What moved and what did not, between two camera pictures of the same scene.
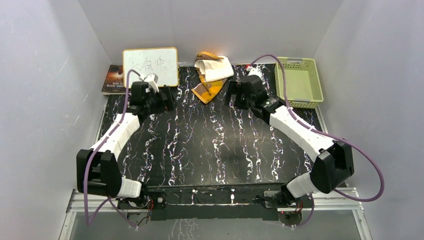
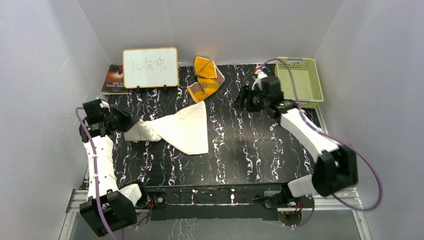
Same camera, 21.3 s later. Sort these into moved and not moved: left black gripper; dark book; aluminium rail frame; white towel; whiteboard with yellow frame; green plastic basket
Moved: white towel; left black gripper
Not moved: green plastic basket; whiteboard with yellow frame; dark book; aluminium rail frame
